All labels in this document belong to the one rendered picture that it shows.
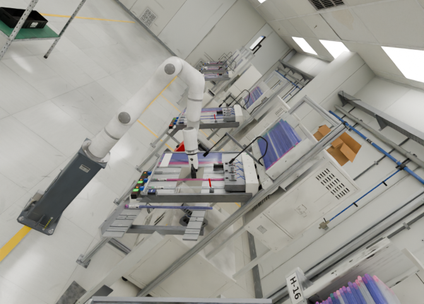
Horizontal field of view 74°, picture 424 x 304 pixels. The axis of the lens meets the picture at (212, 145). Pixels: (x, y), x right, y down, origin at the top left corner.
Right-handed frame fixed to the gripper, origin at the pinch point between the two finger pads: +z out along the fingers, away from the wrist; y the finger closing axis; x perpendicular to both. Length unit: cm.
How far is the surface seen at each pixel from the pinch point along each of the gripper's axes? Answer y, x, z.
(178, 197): -10.0, 10.6, 11.4
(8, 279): -49, 106, 35
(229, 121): 139, -26, 10
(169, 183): 6.0, 19.4, 9.9
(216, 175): 18.4, -13.3, 11.8
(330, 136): -14, -81, -25
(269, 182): -13.8, -46.7, 2.0
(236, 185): -6.0, -27.3, 7.1
